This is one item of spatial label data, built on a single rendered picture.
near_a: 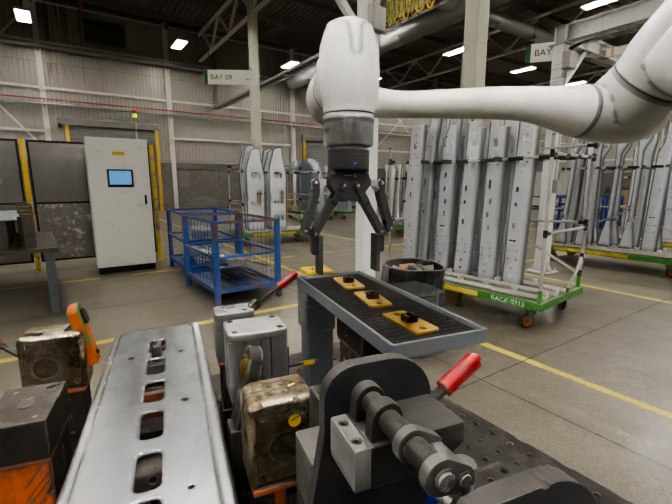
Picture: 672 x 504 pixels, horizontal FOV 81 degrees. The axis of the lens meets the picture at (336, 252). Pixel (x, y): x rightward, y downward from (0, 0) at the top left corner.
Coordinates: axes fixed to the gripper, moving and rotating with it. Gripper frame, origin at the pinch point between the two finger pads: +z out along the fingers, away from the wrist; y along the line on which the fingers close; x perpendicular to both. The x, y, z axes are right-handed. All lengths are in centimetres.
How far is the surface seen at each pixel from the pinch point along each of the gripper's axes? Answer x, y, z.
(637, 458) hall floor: -57, -171, 120
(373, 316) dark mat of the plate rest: 18.9, 2.4, 4.4
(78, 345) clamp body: -16, 50, 17
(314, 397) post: 26.0, 12.8, 11.2
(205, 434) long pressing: 15.5, 26.0, 20.4
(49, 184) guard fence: -648, 266, -14
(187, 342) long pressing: -19.8, 30.5, 20.3
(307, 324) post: -10.8, 5.4, 15.6
